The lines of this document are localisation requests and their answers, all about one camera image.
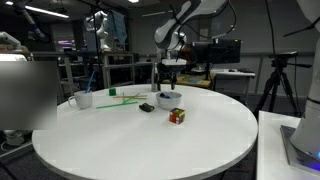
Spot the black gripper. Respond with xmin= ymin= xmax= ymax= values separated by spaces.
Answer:
xmin=157 ymin=58 xmax=187 ymax=91

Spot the small blue sanitizer bottle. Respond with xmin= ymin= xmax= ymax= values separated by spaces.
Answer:
xmin=160 ymin=93 xmax=171 ymax=99

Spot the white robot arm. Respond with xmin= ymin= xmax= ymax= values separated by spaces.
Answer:
xmin=151 ymin=0 xmax=237 ymax=92

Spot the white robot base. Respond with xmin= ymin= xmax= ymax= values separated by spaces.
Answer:
xmin=280 ymin=0 xmax=320 ymax=176

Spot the steel water bottle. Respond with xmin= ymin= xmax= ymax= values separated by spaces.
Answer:
xmin=151 ymin=62 xmax=158 ymax=92

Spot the white bowl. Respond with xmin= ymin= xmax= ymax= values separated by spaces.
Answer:
xmin=156 ymin=91 xmax=182 ymax=110

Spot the black folding hex key set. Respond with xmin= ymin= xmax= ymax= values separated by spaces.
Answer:
xmin=139 ymin=103 xmax=155 ymax=112

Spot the wooden side table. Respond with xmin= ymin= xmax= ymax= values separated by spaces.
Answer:
xmin=173 ymin=74 xmax=213 ymax=89

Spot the multicoloured puzzle cube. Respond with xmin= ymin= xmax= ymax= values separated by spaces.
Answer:
xmin=169 ymin=108 xmax=185 ymax=125

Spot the long green stick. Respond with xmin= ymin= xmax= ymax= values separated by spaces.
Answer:
xmin=95 ymin=101 xmax=138 ymax=109

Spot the metal shelving rack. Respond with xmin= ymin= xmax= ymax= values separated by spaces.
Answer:
xmin=100 ymin=51 xmax=135 ymax=89

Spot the small green cube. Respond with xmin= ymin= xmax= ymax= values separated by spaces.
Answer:
xmin=109 ymin=88 xmax=116 ymax=96

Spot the orange stick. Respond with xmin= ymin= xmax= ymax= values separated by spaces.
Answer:
xmin=112 ymin=95 xmax=147 ymax=99

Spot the black computer monitor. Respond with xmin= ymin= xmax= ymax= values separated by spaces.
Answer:
xmin=191 ymin=39 xmax=242 ymax=64

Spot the white background desk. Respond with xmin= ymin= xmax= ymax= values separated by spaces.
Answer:
xmin=211 ymin=69 xmax=256 ymax=102

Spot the blue hanging cloth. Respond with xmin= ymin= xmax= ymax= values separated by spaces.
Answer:
xmin=108 ymin=10 xmax=127 ymax=45

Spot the blue straw in mug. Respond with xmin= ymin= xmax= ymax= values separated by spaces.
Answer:
xmin=85 ymin=71 xmax=95 ymax=93

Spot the white mug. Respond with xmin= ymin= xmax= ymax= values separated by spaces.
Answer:
xmin=68 ymin=91 xmax=93 ymax=109

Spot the white side table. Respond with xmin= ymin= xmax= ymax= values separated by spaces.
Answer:
xmin=255 ymin=110 xmax=320 ymax=180

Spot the black camera tripod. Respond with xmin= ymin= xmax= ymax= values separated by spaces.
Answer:
xmin=253 ymin=51 xmax=300 ymax=117

